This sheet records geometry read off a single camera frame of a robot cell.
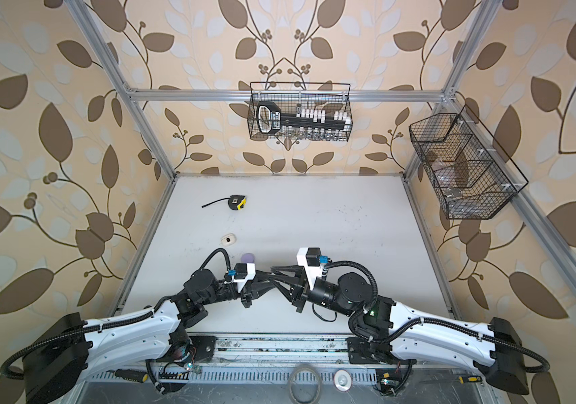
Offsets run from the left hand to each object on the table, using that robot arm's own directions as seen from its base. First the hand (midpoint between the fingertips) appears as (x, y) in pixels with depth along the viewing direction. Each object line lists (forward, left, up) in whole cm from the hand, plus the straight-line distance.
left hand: (273, 276), depth 68 cm
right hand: (-3, 0, +9) cm, 9 cm away
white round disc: (-22, -20, -20) cm, 35 cm away
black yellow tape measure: (+41, +21, -19) cm, 50 cm away
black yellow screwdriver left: (-21, +39, -19) cm, 48 cm away
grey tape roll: (-18, -9, -23) cm, 31 cm away
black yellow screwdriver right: (-21, -56, -19) cm, 63 cm away
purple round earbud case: (+15, +12, -20) cm, 28 cm away
